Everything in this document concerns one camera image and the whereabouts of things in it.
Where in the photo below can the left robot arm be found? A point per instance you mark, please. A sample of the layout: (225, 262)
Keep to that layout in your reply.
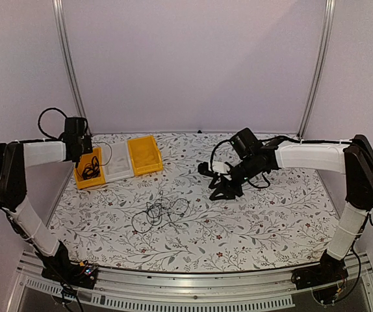
(17, 157)

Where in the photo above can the back aluminium floor rail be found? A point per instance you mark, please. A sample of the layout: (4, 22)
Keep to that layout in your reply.
(190, 132)

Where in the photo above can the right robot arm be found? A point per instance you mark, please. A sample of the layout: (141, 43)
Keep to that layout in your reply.
(352, 158)

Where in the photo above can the left yellow plastic bin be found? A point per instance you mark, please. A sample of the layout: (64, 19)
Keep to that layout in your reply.
(89, 171)

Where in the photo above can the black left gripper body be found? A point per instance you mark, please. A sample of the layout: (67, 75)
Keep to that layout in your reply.
(85, 149)

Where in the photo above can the floral table cloth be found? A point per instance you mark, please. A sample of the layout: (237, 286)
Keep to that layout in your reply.
(165, 221)

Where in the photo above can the white translucent plastic bin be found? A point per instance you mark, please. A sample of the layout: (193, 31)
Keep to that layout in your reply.
(116, 162)

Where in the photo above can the right aluminium corner post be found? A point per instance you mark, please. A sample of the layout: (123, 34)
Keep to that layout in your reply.
(319, 66)

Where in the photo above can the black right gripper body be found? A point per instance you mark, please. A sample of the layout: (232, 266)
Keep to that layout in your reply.
(230, 188)

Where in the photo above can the left aluminium corner post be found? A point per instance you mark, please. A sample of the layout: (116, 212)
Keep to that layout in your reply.
(58, 10)

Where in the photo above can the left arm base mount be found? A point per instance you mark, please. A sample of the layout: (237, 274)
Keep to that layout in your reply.
(60, 268)

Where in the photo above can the right yellow plastic bin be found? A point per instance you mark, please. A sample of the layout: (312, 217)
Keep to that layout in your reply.
(145, 155)

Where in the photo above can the aluminium corner post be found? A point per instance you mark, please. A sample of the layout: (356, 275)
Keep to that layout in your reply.
(58, 10)
(319, 66)

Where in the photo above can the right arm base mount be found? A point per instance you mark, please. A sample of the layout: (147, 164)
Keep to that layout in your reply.
(330, 275)

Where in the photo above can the aluminium front rail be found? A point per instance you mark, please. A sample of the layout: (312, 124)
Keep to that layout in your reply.
(129, 290)

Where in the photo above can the yellow plastic bin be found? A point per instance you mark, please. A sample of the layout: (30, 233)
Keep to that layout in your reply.
(89, 171)
(145, 155)

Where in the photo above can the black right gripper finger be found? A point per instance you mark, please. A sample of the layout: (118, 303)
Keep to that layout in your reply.
(223, 194)
(216, 182)

